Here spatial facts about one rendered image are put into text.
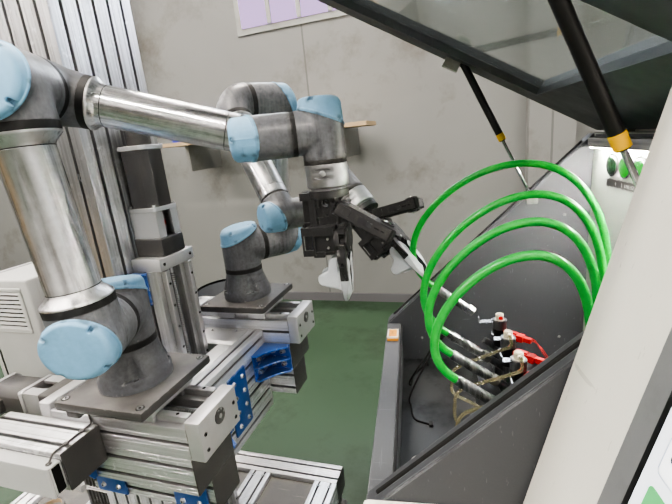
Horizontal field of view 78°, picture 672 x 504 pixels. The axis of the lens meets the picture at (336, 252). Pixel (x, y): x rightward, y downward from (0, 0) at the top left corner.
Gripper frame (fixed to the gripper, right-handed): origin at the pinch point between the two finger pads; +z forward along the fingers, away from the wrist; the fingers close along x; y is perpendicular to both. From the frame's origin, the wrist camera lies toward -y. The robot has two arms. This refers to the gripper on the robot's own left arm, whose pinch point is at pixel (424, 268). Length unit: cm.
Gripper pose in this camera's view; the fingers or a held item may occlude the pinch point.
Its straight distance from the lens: 92.7
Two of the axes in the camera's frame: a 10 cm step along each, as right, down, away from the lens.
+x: -5.1, 0.5, -8.6
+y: -6.3, 6.5, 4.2
